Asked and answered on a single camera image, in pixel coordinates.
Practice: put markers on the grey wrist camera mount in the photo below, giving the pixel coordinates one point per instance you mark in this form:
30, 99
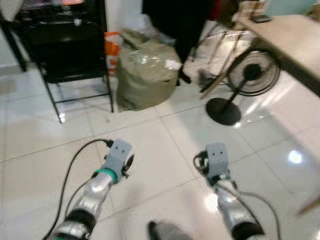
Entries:
119, 152
217, 157

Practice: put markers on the black folding chair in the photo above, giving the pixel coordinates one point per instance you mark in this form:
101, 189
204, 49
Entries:
65, 50

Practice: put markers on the black phone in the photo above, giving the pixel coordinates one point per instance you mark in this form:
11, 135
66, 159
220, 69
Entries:
261, 19

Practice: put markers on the olive green sack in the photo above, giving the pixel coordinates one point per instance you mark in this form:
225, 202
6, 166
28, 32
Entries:
145, 75

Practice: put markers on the black standing fan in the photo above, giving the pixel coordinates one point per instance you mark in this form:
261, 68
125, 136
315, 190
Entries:
252, 72

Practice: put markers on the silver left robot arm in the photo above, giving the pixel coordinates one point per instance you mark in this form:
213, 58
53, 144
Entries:
92, 195

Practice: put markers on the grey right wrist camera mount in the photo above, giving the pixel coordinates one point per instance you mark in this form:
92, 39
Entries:
217, 157

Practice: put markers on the person in black clothes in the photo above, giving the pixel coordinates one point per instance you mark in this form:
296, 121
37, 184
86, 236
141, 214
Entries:
175, 25

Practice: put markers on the brown wooden stick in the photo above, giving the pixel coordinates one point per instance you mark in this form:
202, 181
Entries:
220, 79

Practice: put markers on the orange and white bag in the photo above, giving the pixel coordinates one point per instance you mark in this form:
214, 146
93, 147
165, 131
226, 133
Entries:
112, 47

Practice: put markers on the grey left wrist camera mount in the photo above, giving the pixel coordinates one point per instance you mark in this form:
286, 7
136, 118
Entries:
119, 152

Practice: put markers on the robot right leg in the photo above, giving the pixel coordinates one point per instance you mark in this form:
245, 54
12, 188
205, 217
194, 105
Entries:
170, 232

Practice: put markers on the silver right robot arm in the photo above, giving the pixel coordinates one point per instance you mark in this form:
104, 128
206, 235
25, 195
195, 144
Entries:
235, 210

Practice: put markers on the light wooden table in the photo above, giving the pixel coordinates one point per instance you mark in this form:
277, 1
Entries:
295, 40

